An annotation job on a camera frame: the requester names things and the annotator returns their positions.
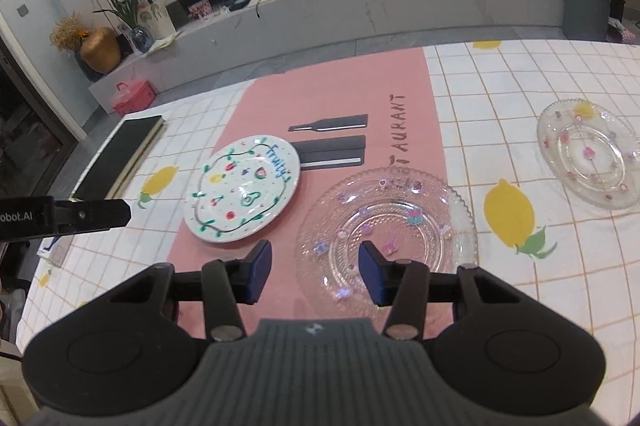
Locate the clear glass plate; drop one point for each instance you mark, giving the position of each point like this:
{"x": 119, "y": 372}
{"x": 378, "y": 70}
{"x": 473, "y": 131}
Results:
{"x": 400, "y": 216}
{"x": 590, "y": 151}

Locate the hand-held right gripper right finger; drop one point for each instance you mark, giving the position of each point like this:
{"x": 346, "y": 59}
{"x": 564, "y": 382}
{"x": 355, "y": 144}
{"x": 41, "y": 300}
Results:
{"x": 372, "y": 273}

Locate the blue glass vase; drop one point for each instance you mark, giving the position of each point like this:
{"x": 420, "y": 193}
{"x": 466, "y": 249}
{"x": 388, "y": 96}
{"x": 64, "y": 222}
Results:
{"x": 141, "y": 39}

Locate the black notebook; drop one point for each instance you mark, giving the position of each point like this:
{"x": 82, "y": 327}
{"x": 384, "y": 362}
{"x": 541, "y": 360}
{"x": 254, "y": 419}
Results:
{"x": 117, "y": 156}

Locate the pink slippers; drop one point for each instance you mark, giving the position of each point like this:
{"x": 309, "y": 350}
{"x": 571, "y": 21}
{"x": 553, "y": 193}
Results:
{"x": 622, "y": 31}

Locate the blue and white box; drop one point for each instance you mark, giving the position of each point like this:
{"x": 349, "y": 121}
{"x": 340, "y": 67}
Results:
{"x": 57, "y": 251}

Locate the grey stone television bench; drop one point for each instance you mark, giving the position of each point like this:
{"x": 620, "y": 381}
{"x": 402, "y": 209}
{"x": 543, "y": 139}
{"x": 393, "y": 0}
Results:
{"x": 375, "y": 11}

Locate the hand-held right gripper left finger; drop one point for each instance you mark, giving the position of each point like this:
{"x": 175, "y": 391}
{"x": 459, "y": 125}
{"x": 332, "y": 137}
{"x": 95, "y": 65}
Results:
{"x": 261, "y": 268}

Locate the wall switch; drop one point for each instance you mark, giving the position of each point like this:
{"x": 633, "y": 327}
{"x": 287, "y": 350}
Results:
{"x": 22, "y": 10}

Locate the dried yellow flowers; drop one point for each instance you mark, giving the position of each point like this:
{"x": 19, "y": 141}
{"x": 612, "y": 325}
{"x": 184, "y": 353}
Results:
{"x": 69, "y": 31}

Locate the white painted plate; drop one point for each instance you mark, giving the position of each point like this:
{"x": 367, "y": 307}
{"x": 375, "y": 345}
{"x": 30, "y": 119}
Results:
{"x": 240, "y": 191}

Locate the gold vase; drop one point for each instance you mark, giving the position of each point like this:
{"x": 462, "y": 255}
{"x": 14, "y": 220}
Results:
{"x": 100, "y": 51}

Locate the pink printed placemat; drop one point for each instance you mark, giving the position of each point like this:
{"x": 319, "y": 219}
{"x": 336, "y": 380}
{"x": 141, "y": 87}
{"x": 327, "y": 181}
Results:
{"x": 325, "y": 86}

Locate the grey trash bin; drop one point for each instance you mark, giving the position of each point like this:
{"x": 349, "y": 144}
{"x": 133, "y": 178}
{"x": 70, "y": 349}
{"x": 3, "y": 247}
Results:
{"x": 587, "y": 1}

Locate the pink photo card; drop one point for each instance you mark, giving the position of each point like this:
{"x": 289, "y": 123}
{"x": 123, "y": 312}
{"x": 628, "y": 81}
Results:
{"x": 200, "y": 9}

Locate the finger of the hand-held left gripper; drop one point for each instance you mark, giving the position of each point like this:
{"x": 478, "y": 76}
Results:
{"x": 100, "y": 213}

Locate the loose papers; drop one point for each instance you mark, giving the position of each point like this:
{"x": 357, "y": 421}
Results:
{"x": 162, "y": 42}

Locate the pink plastic basket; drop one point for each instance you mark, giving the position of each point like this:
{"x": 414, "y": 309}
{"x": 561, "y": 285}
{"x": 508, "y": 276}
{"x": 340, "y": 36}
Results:
{"x": 134, "y": 99}

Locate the white drawing card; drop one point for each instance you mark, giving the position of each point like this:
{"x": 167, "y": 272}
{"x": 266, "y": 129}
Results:
{"x": 160, "y": 19}

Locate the small black box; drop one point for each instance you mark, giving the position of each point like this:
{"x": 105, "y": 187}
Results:
{"x": 239, "y": 2}

